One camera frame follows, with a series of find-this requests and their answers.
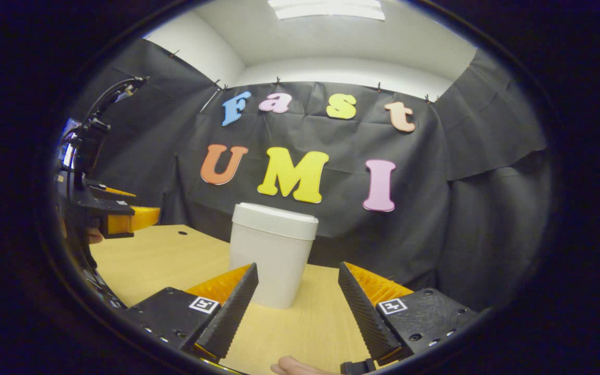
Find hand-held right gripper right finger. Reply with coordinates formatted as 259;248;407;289
338;262;482;365

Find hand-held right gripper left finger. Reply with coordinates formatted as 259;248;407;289
123;263;259;364

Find white garbage bin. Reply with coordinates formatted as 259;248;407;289
228;202;320;310

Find wooden desktop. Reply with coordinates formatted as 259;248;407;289
89;224;415;375

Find black backdrop cloth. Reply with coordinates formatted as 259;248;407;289
58;37;553;313

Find ceiling light panel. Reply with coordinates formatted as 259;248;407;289
267;0;386;22

